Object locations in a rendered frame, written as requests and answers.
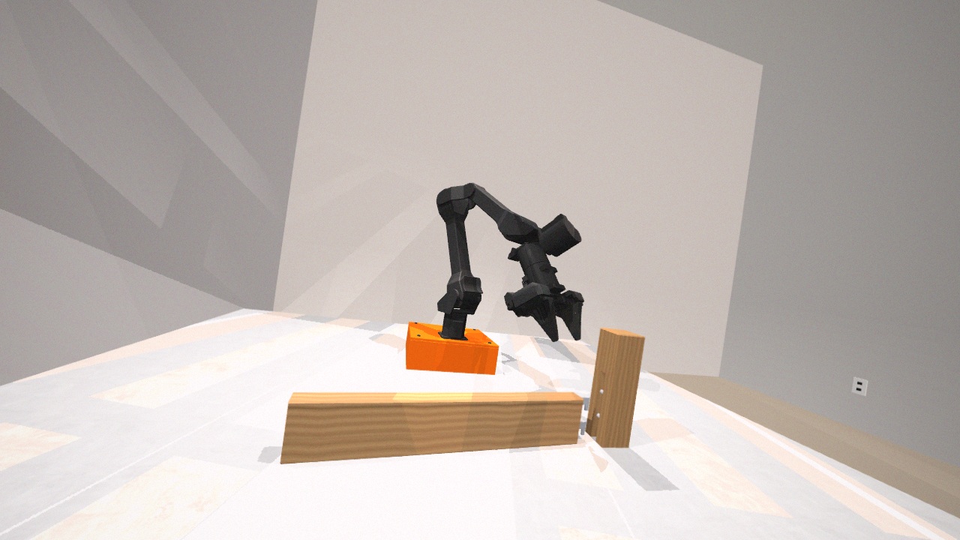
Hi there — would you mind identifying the wooden side rail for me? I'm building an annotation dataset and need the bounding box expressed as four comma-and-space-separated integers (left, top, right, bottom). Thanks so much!
280, 392, 590, 464

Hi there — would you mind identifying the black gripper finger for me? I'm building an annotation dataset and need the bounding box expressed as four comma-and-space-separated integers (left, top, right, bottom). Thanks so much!
520, 297, 559, 342
556, 302, 584, 341

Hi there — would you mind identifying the wooden post with slot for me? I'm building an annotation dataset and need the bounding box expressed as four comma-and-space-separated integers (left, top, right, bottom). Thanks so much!
585, 328, 645, 448

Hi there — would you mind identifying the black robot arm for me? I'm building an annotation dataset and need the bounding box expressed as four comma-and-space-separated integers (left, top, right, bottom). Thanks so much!
436, 183, 581, 341

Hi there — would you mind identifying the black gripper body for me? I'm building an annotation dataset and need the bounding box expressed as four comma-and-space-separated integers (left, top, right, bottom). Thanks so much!
511, 261, 585, 313

